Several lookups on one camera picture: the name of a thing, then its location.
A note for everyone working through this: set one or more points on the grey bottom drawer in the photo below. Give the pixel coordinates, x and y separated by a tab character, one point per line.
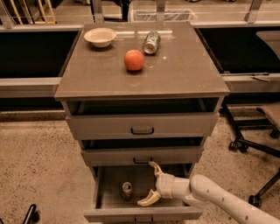
109	205

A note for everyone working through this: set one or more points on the grey top drawer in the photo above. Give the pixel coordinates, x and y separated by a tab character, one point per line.
90	119

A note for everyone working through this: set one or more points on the orange soda can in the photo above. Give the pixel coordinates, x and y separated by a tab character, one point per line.
127	190

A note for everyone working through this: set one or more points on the white wire basket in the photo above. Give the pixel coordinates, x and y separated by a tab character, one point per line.
168	15

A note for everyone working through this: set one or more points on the black rolling chair base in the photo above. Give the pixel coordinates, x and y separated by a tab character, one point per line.
241	144

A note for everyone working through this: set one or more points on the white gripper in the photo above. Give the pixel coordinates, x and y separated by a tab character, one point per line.
164	185

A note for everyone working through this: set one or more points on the wooden chair frame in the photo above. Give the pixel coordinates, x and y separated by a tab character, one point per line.
31	12

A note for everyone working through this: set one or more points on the black object bottom left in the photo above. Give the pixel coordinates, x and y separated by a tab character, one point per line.
32	215

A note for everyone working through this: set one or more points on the green soda can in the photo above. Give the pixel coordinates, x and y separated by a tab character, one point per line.
151	42

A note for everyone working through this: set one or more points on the grey middle drawer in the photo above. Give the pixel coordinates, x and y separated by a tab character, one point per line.
140	151

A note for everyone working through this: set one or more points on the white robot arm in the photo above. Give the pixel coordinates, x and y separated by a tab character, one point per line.
198	191

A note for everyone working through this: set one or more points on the grey drawer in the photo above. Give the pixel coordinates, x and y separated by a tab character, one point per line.
140	151
109	205
90	119

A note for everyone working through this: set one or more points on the grey drawer cabinet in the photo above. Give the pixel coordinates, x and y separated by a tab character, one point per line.
181	68

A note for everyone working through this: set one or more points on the white ceramic bowl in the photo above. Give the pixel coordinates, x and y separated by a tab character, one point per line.
100	37

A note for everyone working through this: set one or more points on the red orange apple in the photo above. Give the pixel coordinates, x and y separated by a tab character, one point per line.
133	60

